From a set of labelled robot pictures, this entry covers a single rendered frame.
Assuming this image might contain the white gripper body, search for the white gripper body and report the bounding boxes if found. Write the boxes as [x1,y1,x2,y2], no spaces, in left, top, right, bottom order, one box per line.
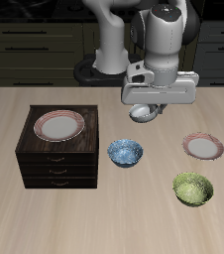
[121,70,200,106]

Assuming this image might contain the white bowl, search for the white bowl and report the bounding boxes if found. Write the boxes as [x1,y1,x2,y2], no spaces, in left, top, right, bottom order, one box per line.
[128,103,159,124]

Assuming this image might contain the blue patterned bowl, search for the blue patterned bowl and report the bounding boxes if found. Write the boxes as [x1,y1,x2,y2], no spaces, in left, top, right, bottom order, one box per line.
[106,138,145,169]

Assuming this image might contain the red rimmed white plate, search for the red rimmed white plate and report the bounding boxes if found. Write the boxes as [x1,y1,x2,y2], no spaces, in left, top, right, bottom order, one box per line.
[181,132,224,162]
[33,109,86,144]

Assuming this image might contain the green patterned bowl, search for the green patterned bowl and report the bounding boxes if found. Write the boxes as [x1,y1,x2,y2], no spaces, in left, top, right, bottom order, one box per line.
[171,171,215,208]

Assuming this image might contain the dark wooden cabinet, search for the dark wooden cabinet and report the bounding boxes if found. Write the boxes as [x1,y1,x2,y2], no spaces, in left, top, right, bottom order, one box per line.
[14,104,100,191]

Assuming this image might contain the dark kitchen cupboards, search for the dark kitchen cupboards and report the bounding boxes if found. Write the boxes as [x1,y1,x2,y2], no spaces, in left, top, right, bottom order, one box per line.
[0,0,224,88]

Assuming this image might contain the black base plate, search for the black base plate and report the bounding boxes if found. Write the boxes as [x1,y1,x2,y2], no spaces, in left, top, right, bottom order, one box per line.
[72,54,145,88]

